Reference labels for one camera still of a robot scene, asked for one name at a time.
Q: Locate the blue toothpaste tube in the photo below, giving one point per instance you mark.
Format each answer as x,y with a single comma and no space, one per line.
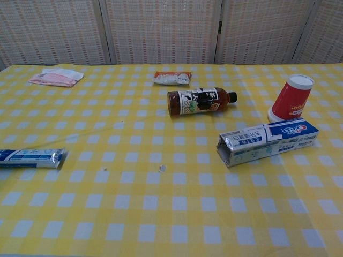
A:
29,158

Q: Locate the beige woven folding screen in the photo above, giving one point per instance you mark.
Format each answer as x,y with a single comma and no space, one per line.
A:
160,29

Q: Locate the blue white toothpaste box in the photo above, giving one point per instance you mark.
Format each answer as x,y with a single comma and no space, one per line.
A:
268,144

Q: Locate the orange white snack packet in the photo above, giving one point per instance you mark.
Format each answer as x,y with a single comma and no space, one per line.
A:
171,79

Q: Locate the red paper cup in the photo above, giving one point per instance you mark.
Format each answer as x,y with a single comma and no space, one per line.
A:
290,101

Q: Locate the pink white wipes packet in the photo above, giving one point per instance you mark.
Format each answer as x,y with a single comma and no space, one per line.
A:
53,78

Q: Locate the brown tea bottle black cap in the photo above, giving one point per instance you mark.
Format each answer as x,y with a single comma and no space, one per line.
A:
195,101

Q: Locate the yellow white checked tablecloth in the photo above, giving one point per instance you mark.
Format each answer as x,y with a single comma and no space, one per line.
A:
160,208

